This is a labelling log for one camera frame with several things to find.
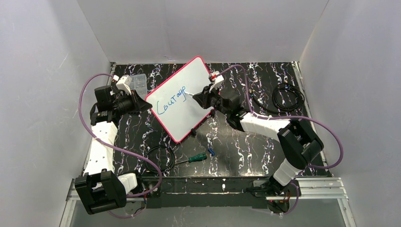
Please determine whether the black coiled cable front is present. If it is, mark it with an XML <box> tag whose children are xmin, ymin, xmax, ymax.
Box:
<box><xmin>145</xmin><ymin>145</ymin><xmax>176</xmax><ymax>174</ymax></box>

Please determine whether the pink framed whiteboard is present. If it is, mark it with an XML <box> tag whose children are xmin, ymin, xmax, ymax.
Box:
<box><xmin>145</xmin><ymin>56</ymin><xmax>211</xmax><ymax>143</ymax></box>

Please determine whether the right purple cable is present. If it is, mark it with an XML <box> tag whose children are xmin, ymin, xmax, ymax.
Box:
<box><xmin>218</xmin><ymin>64</ymin><xmax>344</xmax><ymax>216</ymax></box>

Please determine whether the black coiled cable right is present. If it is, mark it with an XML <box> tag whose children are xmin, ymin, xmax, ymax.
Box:
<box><xmin>249</xmin><ymin>83</ymin><xmax>305</xmax><ymax>114</ymax></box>

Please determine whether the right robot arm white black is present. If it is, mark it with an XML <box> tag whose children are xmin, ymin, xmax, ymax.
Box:
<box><xmin>192</xmin><ymin>86</ymin><xmax>324</xmax><ymax>194</ymax></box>

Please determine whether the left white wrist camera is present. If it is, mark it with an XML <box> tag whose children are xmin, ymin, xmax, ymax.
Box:
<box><xmin>116</xmin><ymin>75</ymin><xmax>132</xmax><ymax>95</ymax></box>

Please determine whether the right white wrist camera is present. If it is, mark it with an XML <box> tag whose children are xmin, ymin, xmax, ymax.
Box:
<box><xmin>209</xmin><ymin>71</ymin><xmax>224</xmax><ymax>93</ymax></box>

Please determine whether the blue marker cap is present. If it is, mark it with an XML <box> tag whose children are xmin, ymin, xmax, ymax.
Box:
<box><xmin>208</xmin><ymin>148</ymin><xmax>215</xmax><ymax>156</ymax></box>

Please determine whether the green handled screwdriver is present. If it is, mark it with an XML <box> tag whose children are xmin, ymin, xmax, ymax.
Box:
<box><xmin>174</xmin><ymin>153</ymin><xmax>208</xmax><ymax>165</ymax></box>

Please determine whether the clear plastic organizer box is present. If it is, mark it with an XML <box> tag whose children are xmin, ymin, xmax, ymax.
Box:
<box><xmin>130</xmin><ymin>73</ymin><xmax>148</xmax><ymax>99</ymax></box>

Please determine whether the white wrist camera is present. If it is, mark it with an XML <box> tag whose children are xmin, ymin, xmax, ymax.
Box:
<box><xmin>209</xmin><ymin>71</ymin><xmax>224</xmax><ymax>93</ymax></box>
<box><xmin>116</xmin><ymin>75</ymin><xmax>132</xmax><ymax>95</ymax></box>

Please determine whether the black coiled cable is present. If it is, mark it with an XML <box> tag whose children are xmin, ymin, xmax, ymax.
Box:
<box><xmin>145</xmin><ymin>145</ymin><xmax>176</xmax><ymax>174</ymax></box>
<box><xmin>249</xmin><ymin>83</ymin><xmax>305</xmax><ymax>114</ymax></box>

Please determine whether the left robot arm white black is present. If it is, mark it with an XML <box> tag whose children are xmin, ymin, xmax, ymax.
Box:
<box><xmin>74</xmin><ymin>85</ymin><xmax>152</xmax><ymax>215</ymax></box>

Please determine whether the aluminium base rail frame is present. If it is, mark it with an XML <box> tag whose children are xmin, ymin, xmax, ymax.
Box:
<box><xmin>59</xmin><ymin>61</ymin><xmax>358</xmax><ymax>227</ymax></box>

